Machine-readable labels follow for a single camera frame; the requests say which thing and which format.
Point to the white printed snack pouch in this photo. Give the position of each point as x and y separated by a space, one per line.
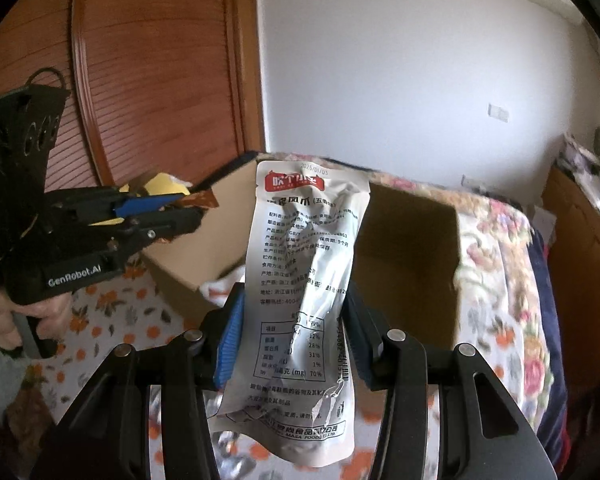
300 260

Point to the white bag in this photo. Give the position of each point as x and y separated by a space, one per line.
544 217

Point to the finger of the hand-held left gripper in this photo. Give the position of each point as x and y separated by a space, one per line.
145 205
170 225

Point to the navy blue blanket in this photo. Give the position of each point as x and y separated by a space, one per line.
555 360

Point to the orange fruit print cloth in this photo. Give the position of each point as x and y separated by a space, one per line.
110 310

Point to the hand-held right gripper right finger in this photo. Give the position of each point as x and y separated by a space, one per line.
362 350

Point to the white packet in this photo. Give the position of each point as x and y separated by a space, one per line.
225 285

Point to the stack of boxes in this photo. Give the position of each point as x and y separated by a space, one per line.
580 152

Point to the long wooden cabinet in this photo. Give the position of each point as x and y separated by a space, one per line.
590 285

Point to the white wall socket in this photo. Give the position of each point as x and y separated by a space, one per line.
498 112

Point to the person's left hand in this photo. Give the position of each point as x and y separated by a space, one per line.
0 317

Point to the floral blanket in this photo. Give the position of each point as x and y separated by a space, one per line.
500 285

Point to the brown cardboard box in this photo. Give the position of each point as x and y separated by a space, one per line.
405 260

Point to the brown snack bar packet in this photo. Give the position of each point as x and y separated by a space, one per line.
200 201

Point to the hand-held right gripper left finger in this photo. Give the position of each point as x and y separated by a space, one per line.
230 340

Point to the wooden wardrobe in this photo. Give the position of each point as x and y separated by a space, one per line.
145 70

